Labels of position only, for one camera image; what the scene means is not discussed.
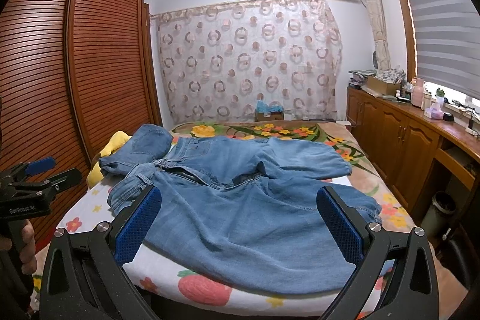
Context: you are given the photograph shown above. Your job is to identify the cardboard box with blue items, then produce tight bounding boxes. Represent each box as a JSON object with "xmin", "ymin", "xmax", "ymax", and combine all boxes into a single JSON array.
[{"xmin": 255, "ymin": 100, "xmax": 284, "ymax": 122}]

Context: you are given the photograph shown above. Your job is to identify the beige floral blanket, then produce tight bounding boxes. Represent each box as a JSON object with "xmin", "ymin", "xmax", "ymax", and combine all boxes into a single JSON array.
[{"xmin": 31, "ymin": 120, "xmax": 470, "ymax": 320}]

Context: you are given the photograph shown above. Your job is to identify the blue denim jeans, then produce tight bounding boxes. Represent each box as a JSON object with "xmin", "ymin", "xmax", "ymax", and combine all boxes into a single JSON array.
[{"xmin": 106, "ymin": 135, "xmax": 395, "ymax": 297}]

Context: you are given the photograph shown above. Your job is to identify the pink bottle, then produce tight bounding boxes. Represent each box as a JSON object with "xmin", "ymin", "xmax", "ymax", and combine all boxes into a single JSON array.
[{"xmin": 411, "ymin": 78, "xmax": 424, "ymax": 108}]

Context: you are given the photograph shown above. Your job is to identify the white strawberry flower sheet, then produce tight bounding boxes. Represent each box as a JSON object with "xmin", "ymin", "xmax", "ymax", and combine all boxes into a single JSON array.
[{"xmin": 55, "ymin": 169, "xmax": 399, "ymax": 319}]

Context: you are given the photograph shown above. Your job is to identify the tied beige side curtain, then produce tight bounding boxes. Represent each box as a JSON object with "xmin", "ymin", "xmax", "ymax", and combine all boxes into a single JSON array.
[{"xmin": 365, "ymin": 0, "xmax": 391, "ymax": 70}]

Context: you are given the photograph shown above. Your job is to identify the wooden sideboard cabinet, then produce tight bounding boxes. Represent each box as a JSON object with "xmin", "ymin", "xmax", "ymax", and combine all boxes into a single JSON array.
[{"xmin": 346, "ymin": 88, "xmax": 479, "ymax": 226}]

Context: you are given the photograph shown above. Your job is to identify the yellow plush toy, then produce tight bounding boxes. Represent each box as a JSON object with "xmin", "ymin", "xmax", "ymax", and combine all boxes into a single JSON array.
[{"xmin": 85, "ymin": 130, "xmax": 133, "ymax": 189}]

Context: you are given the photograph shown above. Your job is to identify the folded blue jeans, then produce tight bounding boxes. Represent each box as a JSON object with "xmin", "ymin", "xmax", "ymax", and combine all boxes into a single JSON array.
[{"xmin": 99, "ymin": 124, "xmax": 173, "ymax": 176}]

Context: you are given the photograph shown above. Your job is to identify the grey zebra window blind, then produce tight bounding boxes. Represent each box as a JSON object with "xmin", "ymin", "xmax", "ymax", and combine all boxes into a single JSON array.
[{"xmin": 408, "ymin": 0, "xmax": 480, "ymax": 99}]

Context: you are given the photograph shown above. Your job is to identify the patterned sheer curtain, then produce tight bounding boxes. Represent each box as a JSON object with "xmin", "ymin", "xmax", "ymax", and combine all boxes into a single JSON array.
[{"xmin": 155, "ymin": 0, "xmax": 343, "ymax": 124}]

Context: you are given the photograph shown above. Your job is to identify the left hand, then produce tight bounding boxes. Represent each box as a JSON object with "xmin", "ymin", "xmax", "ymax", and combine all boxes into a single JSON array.
[{"xmin": 19, "ymin": 220, "xmax": 38, "ymax": 275}]

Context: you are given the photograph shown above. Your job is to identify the wooden louvered wardrobe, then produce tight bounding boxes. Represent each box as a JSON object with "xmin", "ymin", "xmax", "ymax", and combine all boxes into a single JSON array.
[{"xmin": 0, "ymin": 0, "xmax": 163, "ymax": 253}]

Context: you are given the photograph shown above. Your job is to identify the cardboard box on sideboard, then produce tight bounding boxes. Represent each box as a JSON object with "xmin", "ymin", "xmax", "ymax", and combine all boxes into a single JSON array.
[{"xmin": 366, "ymin": 76, "xmax": 401, "ymax": 96}]

